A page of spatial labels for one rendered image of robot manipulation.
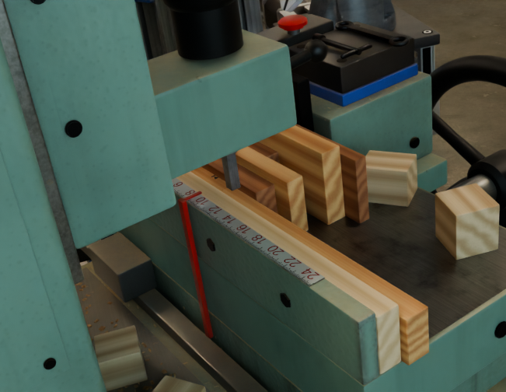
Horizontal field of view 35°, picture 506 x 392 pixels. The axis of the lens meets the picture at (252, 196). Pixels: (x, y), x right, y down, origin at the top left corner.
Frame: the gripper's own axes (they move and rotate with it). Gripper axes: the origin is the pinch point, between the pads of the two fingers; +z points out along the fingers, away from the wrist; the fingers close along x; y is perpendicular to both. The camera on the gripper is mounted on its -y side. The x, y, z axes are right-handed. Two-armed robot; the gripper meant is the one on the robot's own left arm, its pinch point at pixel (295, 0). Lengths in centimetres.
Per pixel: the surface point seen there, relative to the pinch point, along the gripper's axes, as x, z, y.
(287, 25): 0.8, 2.5, 0.6
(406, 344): 33.9, 20.0, 10.0
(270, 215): 17.2, 17.4, 9.9
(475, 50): -152, -11, -227
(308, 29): 0.3, 2.3, -2.5
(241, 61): 15.8, 6.1, 16.2
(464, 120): -112, 15, -182
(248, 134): 16.0, 11.3, 13.7
